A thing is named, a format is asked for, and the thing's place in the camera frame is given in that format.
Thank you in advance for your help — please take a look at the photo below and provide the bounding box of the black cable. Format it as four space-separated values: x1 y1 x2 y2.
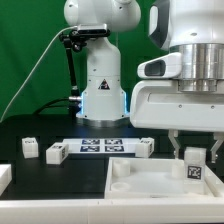
33 97 73 116

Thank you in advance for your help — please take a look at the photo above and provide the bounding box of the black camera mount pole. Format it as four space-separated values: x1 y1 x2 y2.
59 31 86 118

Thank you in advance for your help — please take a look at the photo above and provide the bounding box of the white front obstacle wall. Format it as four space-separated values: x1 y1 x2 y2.
0 198 224 224

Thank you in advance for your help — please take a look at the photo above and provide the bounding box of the white obstacle wall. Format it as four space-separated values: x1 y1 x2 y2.
0 198 224 224
0 164 12 196

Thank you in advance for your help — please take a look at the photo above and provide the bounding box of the white left obstacle wall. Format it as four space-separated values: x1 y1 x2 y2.
0 164 12 196

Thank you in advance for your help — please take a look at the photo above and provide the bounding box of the white cable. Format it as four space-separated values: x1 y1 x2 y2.
0 25 80 124

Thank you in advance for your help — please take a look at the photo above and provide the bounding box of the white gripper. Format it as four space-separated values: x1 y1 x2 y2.
130 80 224 163

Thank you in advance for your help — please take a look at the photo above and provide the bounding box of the white square tabletop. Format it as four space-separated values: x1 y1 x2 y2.
104 157 224 199

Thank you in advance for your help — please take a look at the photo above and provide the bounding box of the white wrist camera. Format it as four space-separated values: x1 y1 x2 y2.
137 52 182 79

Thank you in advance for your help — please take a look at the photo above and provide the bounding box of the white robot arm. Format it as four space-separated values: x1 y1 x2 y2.
64 0 224 144

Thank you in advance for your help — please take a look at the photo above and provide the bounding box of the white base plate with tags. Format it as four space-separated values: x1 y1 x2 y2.
63 138 140 154

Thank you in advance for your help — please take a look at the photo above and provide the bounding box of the grey mounted camera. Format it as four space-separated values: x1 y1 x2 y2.
77 24 110 37

